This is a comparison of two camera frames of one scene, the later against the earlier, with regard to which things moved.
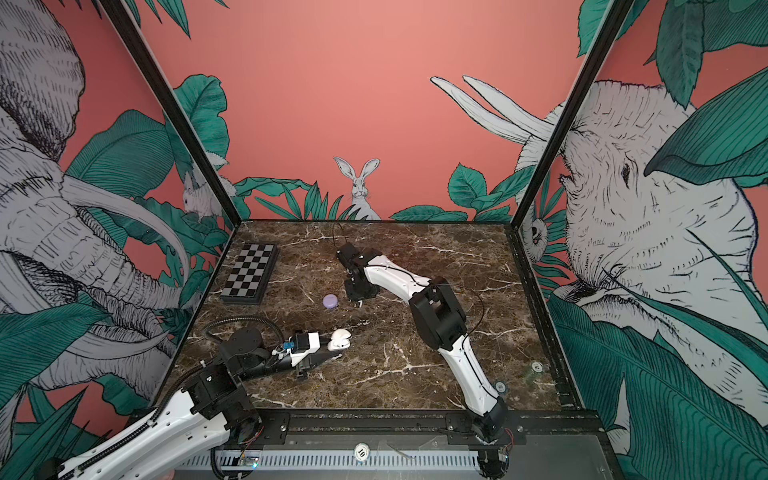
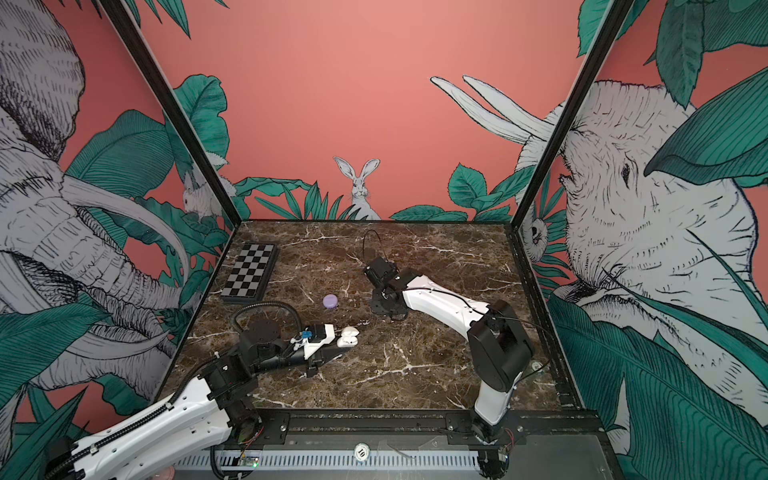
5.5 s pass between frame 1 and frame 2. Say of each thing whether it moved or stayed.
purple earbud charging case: stayed
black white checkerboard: stayed
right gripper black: moved
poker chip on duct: stayed
